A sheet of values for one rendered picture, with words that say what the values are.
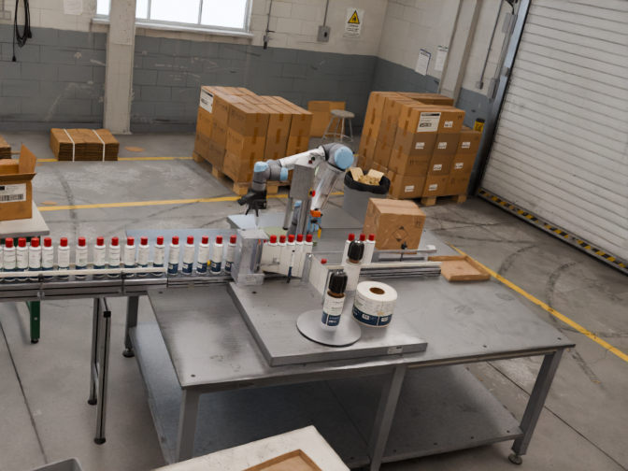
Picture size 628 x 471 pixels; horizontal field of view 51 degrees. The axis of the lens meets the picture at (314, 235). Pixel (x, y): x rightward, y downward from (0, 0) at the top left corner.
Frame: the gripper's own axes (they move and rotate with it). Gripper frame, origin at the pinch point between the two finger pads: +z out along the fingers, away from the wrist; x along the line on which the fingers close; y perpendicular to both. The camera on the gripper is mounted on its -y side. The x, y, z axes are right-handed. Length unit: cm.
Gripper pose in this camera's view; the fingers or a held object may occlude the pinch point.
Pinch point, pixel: (249, 221)
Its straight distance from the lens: 388.4
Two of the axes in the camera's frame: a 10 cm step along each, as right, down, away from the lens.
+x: -5.2, -4.1, 7.5
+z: -1.6, 9.1, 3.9
